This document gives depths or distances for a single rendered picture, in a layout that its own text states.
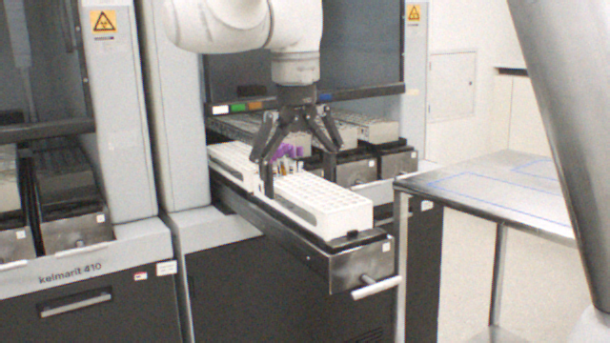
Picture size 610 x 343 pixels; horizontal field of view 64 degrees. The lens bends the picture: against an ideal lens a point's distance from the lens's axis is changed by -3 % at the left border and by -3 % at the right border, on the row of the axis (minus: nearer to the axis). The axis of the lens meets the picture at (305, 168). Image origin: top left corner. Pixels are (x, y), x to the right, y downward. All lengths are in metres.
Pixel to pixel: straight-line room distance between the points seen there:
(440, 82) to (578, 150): 2.87
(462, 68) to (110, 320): 2.66
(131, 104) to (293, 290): 0.63
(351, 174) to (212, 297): 0.48
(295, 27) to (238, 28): 0.13
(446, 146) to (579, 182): 2.99
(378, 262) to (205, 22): 0.49
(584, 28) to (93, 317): 1.09
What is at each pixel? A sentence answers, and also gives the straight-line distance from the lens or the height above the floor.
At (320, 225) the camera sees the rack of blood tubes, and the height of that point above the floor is 0.84.
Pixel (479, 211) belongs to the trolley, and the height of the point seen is 0.82.
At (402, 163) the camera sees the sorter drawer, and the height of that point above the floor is 0.77.
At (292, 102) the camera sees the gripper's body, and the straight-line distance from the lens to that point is 0.92.
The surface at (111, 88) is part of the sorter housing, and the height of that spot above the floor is 1.05.
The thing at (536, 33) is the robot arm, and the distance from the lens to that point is 0.37.
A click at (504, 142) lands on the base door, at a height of 0.38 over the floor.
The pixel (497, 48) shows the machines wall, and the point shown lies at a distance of 3.57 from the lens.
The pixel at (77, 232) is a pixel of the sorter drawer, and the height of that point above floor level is 0.77.
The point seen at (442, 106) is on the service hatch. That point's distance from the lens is 3.25.
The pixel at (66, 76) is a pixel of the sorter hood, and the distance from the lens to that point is 1.15.
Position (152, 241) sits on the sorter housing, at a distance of 1.17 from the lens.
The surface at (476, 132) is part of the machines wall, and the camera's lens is 3.52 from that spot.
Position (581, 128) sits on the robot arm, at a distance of 0.35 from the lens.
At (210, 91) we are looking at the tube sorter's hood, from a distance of 1.21.
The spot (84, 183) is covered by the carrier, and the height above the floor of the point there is 0.85.
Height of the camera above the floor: 1.16
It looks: 16 degrees down
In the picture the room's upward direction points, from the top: 2 degrees counter-clockwise
